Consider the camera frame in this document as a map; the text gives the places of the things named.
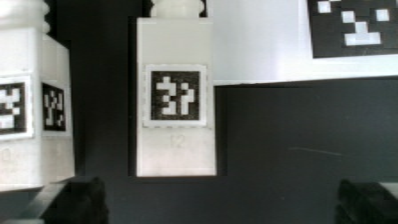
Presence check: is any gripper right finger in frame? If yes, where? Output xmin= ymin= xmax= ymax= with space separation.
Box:
xmin=334 ymin=179 xmax=398 ymax=224

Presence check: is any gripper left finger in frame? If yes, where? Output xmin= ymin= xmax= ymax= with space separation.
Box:
xmin=11 ymin=178 xmax=109 ymax=224

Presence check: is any white leg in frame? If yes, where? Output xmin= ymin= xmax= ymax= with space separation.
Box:
xmin=137 ymin=0 xmax=217 ymax=177
xmin=0 ymin=0 xmax=75 ymax=192

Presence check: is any tag plate with markers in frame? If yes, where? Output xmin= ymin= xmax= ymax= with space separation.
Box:
xmin=208 ymin=0 xmax=398 ymax=85

